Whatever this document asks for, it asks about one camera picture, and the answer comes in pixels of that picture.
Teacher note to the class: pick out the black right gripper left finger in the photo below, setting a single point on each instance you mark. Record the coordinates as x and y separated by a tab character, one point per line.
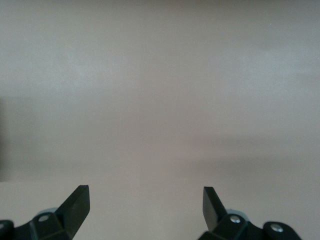
67	220

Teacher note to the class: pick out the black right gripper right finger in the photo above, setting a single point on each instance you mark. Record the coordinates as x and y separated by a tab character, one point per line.
217	222

